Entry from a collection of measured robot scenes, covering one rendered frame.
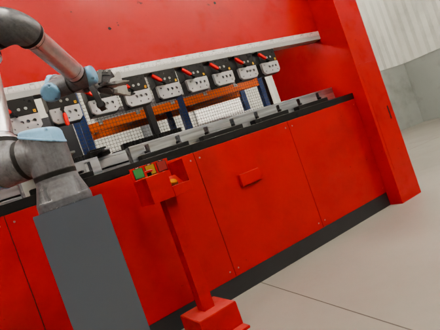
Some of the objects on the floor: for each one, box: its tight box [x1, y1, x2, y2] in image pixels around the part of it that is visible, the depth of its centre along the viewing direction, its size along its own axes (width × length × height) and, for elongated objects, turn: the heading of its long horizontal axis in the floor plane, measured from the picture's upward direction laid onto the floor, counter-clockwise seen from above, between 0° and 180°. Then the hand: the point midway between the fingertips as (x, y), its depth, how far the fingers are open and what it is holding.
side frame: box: [272, 0, 421, 204], centre depth 336 cm, size 25×85×230 cm, turn 118°
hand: (132, 89), depth 173 cm, fingers open, 14 cm apart
